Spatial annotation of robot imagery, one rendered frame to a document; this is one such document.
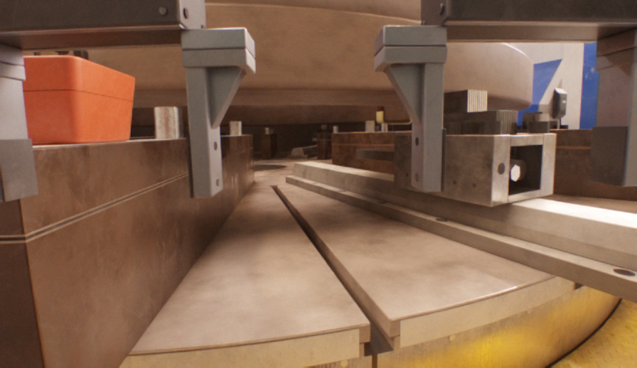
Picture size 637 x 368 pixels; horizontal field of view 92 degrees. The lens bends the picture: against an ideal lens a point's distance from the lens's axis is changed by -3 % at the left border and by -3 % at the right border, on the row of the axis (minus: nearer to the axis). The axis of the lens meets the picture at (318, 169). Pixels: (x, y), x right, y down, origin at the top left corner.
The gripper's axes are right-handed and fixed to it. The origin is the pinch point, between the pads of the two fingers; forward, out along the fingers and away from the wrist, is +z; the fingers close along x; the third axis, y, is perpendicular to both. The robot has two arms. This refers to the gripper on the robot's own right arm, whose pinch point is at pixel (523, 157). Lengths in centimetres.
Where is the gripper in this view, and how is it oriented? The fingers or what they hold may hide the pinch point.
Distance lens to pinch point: 25.6
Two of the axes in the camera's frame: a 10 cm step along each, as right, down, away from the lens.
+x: 10.0, -0.2, 0.2
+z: 0.2, 9.9, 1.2
